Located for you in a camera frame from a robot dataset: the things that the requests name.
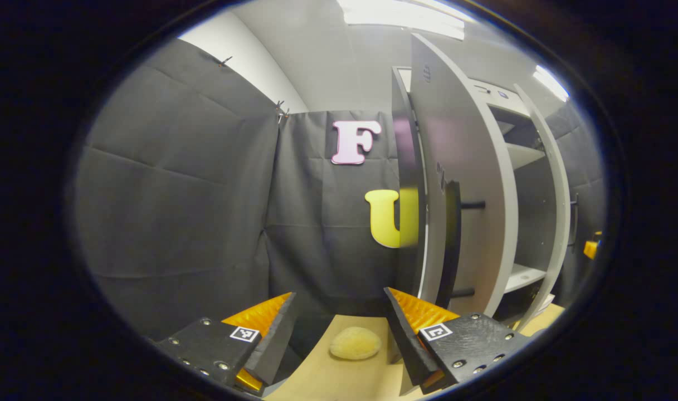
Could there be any grey cabinet door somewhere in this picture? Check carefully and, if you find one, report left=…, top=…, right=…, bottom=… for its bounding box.
left=392, top=33, right=519, bottom=318
left=513, top=84, right=572, bottom=333

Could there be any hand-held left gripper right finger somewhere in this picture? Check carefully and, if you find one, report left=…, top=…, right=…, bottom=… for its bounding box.
left=383, top=287, right=531, bottom=395

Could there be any round beige coaster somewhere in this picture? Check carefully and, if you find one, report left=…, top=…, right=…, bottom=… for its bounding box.
left=329, top=326, right=383, bottom=360

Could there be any black door handle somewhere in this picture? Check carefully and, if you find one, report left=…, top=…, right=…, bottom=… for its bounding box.
left=436, top=178, right=487, bottom=308
left=568, top=192, right=580, bottom=251

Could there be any small ceiling light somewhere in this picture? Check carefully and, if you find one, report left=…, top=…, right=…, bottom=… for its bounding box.
left=534, top=65, right=570, bottom=102

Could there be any large ceiling light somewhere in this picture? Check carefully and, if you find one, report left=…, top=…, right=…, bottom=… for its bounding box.
left=339, top=0, right=466, bottom=41

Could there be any black backdrop cloth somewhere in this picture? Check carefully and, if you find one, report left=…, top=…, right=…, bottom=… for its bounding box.
left=74, top=38, right=607, bottom=340

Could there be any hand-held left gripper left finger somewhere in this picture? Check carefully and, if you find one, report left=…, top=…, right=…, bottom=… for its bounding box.
left=152, top=291, right=299, bottom=393

